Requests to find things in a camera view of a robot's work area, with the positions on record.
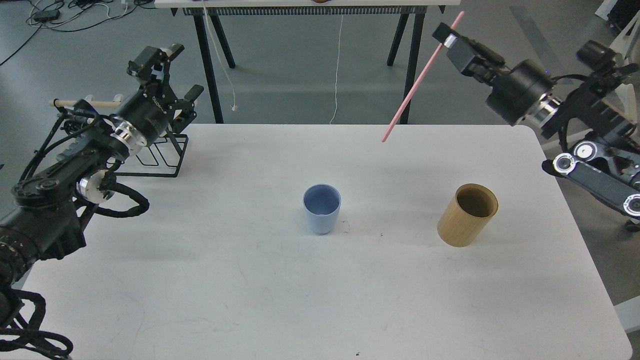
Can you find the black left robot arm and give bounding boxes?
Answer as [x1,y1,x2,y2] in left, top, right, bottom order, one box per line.
[0,43,204,360]

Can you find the blue plastic cup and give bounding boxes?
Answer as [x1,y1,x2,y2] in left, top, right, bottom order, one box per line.
[302,183,342,235]

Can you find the bamboo cylinder holder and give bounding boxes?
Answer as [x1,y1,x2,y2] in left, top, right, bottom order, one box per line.
[436,183,499,248]

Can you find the white cups on rack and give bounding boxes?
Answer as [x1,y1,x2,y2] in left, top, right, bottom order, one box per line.
[83,93,124,109]

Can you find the background trestle table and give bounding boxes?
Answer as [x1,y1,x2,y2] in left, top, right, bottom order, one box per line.
[153,0,461,125]

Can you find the white hanging cable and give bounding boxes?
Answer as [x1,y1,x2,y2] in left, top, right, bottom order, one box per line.
[329,15,345,126]

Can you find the pink chopstick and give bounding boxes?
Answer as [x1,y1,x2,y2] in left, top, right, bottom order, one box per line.
[381,13,446,143]

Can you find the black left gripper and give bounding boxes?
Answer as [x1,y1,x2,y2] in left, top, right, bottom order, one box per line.
[112,43,204,147]

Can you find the black wire cup rack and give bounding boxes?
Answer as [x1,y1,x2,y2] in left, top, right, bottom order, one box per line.
[48,99,189,178]

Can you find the white chair frame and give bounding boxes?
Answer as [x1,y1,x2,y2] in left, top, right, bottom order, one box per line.
[595,10,640,91]

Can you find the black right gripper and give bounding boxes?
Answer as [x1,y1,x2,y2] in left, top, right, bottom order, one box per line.
[432,22,555,126]

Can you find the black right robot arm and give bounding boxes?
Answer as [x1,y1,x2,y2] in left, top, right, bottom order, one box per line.
[432,23,640,232]

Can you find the floor cables and adapter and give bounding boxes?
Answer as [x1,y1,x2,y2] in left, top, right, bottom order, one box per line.
[0,0,156,68]

